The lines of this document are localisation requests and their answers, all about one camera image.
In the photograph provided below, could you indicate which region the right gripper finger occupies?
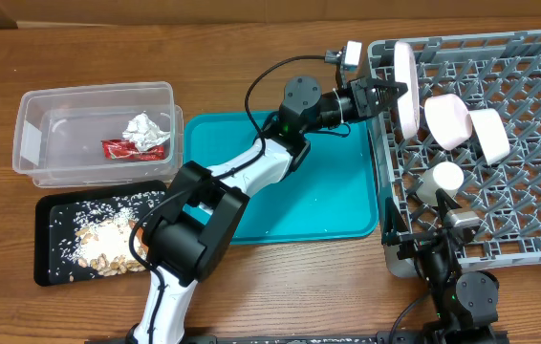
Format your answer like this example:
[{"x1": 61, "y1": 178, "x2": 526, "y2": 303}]
[
  {"x1": 381, "y1": 198, "x2": 407, "y2": 245},
  {"x1": 435, "y1": 188, "x2": 461, "y2": 213}
]

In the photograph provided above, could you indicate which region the pink plate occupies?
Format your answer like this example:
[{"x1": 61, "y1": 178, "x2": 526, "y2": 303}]
[{"x1": 394, "y1": 41, "x2": 420, "y2": 140}]

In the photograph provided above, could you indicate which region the small white cup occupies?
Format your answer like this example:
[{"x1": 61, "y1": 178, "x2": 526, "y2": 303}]
[{"x1": 416, "y1": 161, "x2": 465, "y2": 206}]

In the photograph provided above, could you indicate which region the pink bowl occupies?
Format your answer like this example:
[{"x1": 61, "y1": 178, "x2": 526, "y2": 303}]
[{"x1": 424, "y1": 94, "x2": 472, "y2": 150}]

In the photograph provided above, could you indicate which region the white bowl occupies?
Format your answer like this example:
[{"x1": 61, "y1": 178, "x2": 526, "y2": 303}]
[{"x1": 469, "y1": 109, "x2": 510, "y2": 165}]

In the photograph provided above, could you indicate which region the white tissue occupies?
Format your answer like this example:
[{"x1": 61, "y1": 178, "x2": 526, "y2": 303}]
[{"x1": 122, "y1": 113, "x2": 171, "y2": 152}]

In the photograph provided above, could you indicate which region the red snack wrapper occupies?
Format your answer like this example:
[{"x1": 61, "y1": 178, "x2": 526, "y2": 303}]
[{"x1": 101, "y1": 140, "x2": 165, "y2": 161}]

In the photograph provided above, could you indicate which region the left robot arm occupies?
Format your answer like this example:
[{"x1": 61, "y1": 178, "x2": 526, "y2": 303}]
[{"x1": 125, "y1": 76, "x2": 412, "y2": 343}]

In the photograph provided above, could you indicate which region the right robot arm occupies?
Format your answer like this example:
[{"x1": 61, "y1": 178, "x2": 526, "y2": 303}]
[{"x1": 381, "y1": 189, "x2": 509, "y2": 344}]

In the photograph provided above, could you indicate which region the grey dishwasher rack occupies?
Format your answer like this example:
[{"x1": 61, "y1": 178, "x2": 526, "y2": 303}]
[{"x1": 368, "y1": 30, "x2": 541, "y2": 270}]

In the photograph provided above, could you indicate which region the teal serving tray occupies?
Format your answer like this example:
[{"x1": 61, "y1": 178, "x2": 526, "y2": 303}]
[{"x1": 184, "y1": 112, "x2": 379, "y2": 245}]

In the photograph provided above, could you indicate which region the clear plastic bin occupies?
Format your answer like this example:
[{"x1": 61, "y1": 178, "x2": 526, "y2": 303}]
[{"x1": 11, "y1": 81, "x2": 184, "y2": 188}]

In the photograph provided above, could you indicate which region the white rice pile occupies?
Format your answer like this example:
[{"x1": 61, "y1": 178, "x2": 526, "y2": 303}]
[{"x1": 49, "y1": 191, "x2": 164, "y2": 283}]

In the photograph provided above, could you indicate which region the peanut shells pile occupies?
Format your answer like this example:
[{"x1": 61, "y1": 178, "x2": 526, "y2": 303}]
[{"x1": 74, "y1": 220, "x2": 145, "y2": 277}]

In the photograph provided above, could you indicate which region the black tray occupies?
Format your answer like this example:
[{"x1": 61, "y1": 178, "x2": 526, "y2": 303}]
[{"x1": 33, "y1": 181, "x2": 167, "y2": 287}]

